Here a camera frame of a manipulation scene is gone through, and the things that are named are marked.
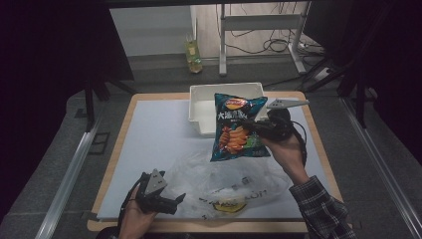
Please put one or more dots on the yellow-green drink bottle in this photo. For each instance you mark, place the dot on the yellow-green drink bottle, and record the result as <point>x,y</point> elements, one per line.
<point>193,56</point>

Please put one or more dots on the person's left hand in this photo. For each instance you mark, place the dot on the person's left hand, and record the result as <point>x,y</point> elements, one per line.
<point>132,222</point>

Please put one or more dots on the aluminium floor rail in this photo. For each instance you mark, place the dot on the aluminium floor rail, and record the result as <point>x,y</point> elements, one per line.
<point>381,166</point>
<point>71,176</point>

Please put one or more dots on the dark curtain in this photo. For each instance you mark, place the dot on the dark curtain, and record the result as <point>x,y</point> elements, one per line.
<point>394,59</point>
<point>43,83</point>

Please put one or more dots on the teal potato chip bag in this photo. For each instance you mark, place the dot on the teal potato chip bag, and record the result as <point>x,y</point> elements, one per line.
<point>234,132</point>

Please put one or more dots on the translucent white plastic bag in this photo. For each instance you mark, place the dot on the translucent white plastic bag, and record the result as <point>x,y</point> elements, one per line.
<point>212,186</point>

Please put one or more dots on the pale blue table mat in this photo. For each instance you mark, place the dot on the pale blue table mat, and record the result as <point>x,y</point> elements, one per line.
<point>149,142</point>

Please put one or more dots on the white power strip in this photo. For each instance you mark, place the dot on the white power strip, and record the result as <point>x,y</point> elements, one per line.
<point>322,74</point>

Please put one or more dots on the white plastic bin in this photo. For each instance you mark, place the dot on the white plastic bin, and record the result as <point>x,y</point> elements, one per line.
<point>202,113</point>

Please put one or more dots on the black stand legs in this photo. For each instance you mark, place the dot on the black stand legs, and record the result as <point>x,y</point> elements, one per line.
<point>361,99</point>
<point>89,99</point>

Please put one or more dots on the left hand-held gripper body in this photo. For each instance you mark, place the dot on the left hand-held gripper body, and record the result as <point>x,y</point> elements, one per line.
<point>154,195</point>

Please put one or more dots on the person's right hand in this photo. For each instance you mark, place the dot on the person's right hand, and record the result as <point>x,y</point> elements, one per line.
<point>288,156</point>

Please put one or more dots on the white metal desk frame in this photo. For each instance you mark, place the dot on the white metal desk frame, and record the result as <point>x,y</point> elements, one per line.
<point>258,22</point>

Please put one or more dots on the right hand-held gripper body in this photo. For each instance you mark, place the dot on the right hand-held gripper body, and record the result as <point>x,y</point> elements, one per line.
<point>278,124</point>

